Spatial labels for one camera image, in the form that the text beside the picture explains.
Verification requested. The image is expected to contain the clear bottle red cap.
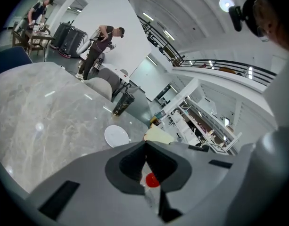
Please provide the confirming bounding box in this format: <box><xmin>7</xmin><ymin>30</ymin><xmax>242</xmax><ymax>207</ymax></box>
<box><xmin>140</xmin><ymin>161</ymin><xmax>162</xmax><ymax>211</ymax></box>

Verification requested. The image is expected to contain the white round plate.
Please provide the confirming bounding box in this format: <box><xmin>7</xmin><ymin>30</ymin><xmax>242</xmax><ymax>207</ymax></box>
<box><xmin>104</xmin><ymin>125</ymin><xmax>131</xmax><ymax>148</ymax></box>

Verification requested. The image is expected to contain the black wheeled machine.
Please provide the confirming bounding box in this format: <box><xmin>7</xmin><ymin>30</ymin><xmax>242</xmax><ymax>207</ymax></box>
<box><xmin>59</xmin><ymin>27</ymin><xmax>88</xmax><ymax>59</ymax></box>
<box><xmin>51</xmin><ymin>22</ymin><xmax>74</xmax><ymax>51</ymax></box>

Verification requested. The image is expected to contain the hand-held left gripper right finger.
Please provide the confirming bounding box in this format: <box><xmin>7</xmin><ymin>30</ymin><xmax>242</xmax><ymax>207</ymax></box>
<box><xmin>145</xmin><ymin>140</ymin><xmax>238</xmax><ymax>226</ymax></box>

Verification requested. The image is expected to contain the black balcony railing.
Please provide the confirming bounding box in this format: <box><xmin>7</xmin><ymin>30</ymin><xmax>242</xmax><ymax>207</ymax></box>
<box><xmin>137</xmin><ymin>15</ymin><xmax>277</xmax><ymax>87</ymax></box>

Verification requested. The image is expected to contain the dark wooden chair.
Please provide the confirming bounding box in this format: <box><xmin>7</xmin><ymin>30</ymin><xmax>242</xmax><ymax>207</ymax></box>
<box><xmin>11</xmin><ymin>24</ymin><xmax>54</xmax><ymax>56</ymax></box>

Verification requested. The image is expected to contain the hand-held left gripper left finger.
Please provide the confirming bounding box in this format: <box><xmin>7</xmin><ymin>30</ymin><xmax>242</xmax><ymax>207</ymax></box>
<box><xmin>26</xmin><ymin>140</ymin><xmax>159</xmax><ymax>226</ymax></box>

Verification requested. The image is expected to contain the grey chair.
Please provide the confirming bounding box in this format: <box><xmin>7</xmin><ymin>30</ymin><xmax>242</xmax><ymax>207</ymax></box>
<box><xmin>84</xmin><ymin>77</ymin><xmax>113</xmax><ymax>101</ymax></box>
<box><xmin>97</xmin><ymin>67</ymin><xmax>122</xmax><ymax>92</ymax></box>

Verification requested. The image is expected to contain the black tumbler cup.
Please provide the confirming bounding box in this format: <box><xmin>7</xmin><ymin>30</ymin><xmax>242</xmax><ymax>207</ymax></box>
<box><xmin>112</xmin><ymin>92</ymin><xmax>135</xmax><ymax>117</ymax></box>

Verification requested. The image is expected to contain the teal bag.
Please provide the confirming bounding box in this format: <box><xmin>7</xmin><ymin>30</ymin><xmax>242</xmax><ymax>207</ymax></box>
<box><xmin>154</xmin><ymin>111</ymin><xmax>168</xmax><ymax>121</ymax></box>

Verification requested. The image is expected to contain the person's face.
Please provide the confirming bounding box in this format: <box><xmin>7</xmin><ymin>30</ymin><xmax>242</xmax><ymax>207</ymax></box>
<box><xmin>252</xmin><ymin>0</ymin><xmax>289</xmax><ymax>52</ymax></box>

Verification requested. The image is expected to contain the pale yellow bread slice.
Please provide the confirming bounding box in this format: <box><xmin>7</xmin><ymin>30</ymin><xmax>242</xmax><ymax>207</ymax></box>
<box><xmin>144</xmin><ymin>123</ymin><xmax>175</xmax><ymax>144</ymax></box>

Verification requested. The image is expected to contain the blue chair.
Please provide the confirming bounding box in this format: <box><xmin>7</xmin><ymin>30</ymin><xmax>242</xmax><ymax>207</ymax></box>
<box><xmin>0</xmin><ymin>46</ymin><xmax>33</xmax><ymax>78</ymax></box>

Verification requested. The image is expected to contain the black head-mounted camera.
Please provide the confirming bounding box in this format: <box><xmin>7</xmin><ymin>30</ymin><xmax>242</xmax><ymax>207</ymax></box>
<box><xmin>228</xmin><ymin>0</ymin><xmax>263</xmax><ymax>36</ymax></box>

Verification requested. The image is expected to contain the person's cream printed shirt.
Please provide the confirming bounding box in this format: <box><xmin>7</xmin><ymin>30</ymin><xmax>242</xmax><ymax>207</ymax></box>
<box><xmin>230</xmin><ymin>52</ymin><xmax>289</xmax><ymax>223</ymax></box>

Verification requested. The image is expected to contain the white table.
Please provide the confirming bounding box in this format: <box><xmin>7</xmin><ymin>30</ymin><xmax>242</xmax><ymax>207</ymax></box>
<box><xmin>100</xmin><ymin>63</ymin><xmax>131</xmax><ymax>85</ymax></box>

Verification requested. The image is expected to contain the round ceiling light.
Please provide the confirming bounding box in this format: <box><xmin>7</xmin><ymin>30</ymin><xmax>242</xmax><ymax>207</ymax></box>
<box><xmin>219</xmin><ymin>0</ymin><xmax>236</xmax><ymax>12</ymax></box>

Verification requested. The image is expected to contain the black yellow bin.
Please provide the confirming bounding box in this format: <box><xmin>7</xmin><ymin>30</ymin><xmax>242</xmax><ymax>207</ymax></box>
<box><xmin>149</xmin><ymin>116</ymin><xmax>163</xmax><ymax>129</ymax></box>

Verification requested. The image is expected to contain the white shelving unit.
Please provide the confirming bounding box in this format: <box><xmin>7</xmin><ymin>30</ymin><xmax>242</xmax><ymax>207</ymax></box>
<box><xmin>169</xmin><ymin>97</ymin><xmax>243</xmax><ymax>155</ymax></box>

